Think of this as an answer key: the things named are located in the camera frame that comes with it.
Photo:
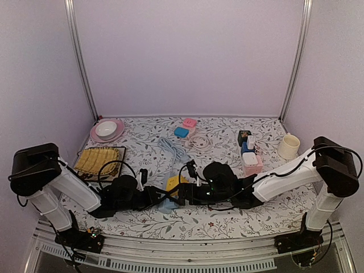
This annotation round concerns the white charger with cable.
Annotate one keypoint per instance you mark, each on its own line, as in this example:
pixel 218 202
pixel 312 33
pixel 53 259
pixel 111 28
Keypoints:
pixel 253 145

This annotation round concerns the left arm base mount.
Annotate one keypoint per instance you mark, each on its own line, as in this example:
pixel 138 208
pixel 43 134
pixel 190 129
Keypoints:
pixel 90 240

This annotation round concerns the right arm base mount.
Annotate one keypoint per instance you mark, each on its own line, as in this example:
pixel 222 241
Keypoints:
pixel 299 240

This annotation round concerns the blue case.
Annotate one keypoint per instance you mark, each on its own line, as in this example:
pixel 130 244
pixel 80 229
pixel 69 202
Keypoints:
pixel 181 132

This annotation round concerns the aluminium frame post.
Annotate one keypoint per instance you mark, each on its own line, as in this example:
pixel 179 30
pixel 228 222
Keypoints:
pixel 303 33
pixel 75 39

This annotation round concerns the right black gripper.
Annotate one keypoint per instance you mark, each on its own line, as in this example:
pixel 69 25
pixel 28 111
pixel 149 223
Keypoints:
pixel 193 200

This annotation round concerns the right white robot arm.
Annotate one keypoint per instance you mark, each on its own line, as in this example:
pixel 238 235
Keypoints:
pixel 325 162

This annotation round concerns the yellow woven basket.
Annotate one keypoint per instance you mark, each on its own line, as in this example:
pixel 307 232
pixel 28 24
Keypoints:
pixel 93 159

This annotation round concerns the front aluminium rail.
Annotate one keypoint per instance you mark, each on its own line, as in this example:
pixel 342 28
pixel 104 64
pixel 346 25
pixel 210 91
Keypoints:
pixel 129 254

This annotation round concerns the pink case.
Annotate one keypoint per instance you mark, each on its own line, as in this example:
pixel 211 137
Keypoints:
pixel 189 123

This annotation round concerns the white bowl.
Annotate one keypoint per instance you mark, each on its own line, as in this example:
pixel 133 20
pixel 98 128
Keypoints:
pixel 106 130

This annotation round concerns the yellow cube socket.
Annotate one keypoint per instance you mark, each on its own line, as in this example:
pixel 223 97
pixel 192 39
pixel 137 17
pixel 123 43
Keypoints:
pixel 174 181

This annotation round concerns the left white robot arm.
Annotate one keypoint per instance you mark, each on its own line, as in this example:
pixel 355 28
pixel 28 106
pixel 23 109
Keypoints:
pixel 39 170

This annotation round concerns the light blue power strip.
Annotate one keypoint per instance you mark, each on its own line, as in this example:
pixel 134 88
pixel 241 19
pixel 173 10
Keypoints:
pixel 167 206

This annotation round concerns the cream mug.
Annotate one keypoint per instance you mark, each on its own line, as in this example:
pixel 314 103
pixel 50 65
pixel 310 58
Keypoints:
pixel 288 147

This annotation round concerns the right aluminium frame post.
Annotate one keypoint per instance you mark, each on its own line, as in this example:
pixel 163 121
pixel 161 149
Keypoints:
pixel 303 33

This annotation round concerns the white power strip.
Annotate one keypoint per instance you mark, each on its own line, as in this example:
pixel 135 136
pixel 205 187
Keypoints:
pixel 250 157

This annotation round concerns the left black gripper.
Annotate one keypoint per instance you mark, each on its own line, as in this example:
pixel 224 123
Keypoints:
pixel 151 194

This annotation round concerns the blue cube socket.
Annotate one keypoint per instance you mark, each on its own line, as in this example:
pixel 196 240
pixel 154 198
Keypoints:
pixel 245 149

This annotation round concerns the dark green cube socket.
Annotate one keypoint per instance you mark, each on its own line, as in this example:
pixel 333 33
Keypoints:
pixel 243 136

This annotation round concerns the pink cube socket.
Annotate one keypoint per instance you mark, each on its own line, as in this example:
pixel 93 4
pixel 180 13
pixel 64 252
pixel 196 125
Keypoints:
pixel 255 169

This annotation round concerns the pink plate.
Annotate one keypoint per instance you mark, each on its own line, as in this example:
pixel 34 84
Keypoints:
pixel 120 129

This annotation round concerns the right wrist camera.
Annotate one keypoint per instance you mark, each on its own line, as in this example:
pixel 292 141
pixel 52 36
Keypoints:
pixel 191 167

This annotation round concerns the left aluminium frame post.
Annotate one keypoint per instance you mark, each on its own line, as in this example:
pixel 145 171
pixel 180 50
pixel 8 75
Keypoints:
pixel 75 39

